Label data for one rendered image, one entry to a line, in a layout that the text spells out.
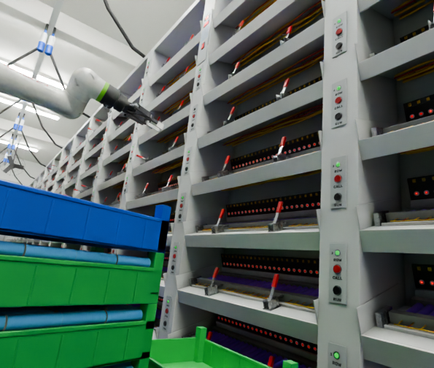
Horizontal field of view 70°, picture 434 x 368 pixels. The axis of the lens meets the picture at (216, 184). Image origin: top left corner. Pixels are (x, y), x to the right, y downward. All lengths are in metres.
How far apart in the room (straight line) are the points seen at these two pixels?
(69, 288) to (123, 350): 0.13
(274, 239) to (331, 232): 0.17
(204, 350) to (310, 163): 0.53
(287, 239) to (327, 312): 0.20
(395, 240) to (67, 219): 0.57
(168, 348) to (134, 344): 0.29
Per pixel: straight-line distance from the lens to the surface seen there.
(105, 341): 0.51
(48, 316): 0.47
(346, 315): 0.73
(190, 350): 0.86
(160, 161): 1.59
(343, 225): 0.74
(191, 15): 1.98
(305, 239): 0.80
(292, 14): 1.34
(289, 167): 0.88
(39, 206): 0.43
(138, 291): 0.52
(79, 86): 1.44
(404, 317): 0.75
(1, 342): 0.44
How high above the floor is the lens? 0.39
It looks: 15 degrees up
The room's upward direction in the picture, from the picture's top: 6 degrees clockwise
